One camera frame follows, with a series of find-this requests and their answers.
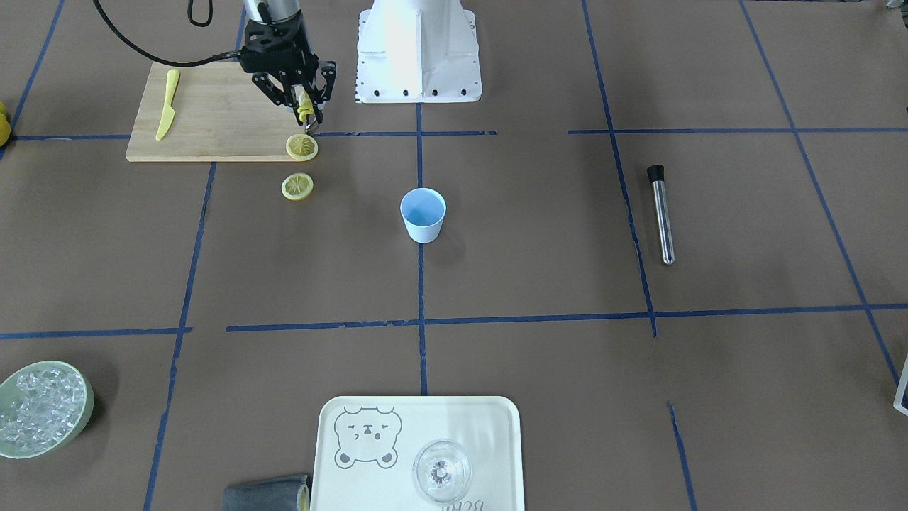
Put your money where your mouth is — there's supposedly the clear wine glass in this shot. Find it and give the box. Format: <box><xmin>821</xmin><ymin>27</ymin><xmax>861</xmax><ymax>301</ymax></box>
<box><xmin>412</xmin><ymin>439</ymin><xmax>473</xmax><ymax>507</ymax></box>

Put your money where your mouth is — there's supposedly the lemon slice on table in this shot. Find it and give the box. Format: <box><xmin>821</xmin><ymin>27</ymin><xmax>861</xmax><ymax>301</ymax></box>
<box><xmin>281</xmin><ymin>172</ymin><xmax>314</xmax><ymax>202</ymax></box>

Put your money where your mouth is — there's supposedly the cream bear tray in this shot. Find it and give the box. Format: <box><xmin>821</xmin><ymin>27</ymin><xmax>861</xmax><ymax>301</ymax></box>
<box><xmin>309</xmin><ymin>397</ymin><xmax>526</xmax><ymax>510</ymax></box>

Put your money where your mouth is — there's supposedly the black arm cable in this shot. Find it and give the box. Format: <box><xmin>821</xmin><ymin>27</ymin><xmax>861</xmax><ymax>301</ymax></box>
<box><xmin>92</xmin><ymin>0</ymin><xmax>245</xmax><ymax>68</ymax></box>

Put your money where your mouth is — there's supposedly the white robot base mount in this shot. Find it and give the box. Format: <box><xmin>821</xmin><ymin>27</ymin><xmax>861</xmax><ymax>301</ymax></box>
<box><xmin>355</xmin><ymin>1</ymin><xmax>483</xmax><ymax>104</ymax></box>

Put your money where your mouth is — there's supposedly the lemon slice at board corner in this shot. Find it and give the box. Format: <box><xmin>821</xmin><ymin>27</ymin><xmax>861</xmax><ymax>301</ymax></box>
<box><xmin>285</xmin><ymin>133</ymin><xmax>320</xmax><ymax>162</ymax></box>

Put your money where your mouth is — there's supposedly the blue paper cup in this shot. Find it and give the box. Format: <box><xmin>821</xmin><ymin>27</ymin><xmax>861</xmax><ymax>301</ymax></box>
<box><xmin>399</xmin><ymin>187</ymin><xmax>448</xmax><ymax>245</ymax></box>

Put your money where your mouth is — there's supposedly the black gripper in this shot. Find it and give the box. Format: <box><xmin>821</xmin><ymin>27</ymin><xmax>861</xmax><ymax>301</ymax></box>
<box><xmin>239</xmin><ymin>25</ymin><xmax>337</xmax><ymax>127</ymax></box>

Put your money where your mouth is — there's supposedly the yellow plastic knife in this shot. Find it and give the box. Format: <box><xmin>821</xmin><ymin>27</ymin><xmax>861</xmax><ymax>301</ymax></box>
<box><xmin>155</xmin><ymin>69</ymin><xmax>181</xmax><ymax>141</ymax></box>

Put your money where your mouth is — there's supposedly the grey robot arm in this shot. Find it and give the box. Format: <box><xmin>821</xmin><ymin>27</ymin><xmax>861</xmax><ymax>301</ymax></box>
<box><xmin>238</xmin><ymin>1</ymin><xmax>337</xmax><ymax>135</ymax></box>

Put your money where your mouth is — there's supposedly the yellow lemon at edge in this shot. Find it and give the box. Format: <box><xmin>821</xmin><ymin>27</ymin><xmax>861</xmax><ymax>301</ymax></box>
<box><xmin>0</xmin><ymin>101</ymin><xmax>12</xmax><ymax>148</ymax></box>

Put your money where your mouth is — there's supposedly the bamboo cutting board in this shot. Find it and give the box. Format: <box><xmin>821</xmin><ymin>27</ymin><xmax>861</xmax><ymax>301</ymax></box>
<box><xmin>126</xmin><ymin>62</ymin><xmax>302</xmax><ymax>163</ymax></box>

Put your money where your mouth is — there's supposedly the grey folded cloth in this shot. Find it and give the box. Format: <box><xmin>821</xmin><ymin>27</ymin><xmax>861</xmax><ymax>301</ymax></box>
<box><xmin>221</xmin><ymin>473</ymin><xmax>309</xmax><ymax>510</ymax></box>

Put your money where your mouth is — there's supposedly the green bowl of ice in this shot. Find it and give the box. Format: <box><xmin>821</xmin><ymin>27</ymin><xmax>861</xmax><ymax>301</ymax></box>
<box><xmin>1</xmin><ymin>360</ymin><xmax>95</xmax><ymax>460</ymax></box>

